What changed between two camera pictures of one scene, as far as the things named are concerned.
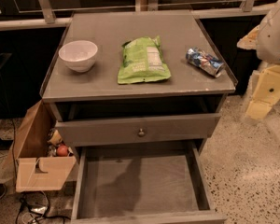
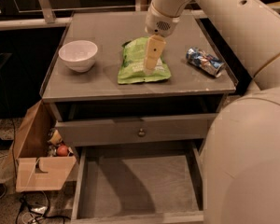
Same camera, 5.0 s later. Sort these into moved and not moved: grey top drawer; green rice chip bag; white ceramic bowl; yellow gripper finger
Moved: yellow gripper finger
Not moved: green rice chip bag; grey top drawer; white ceramic bowl
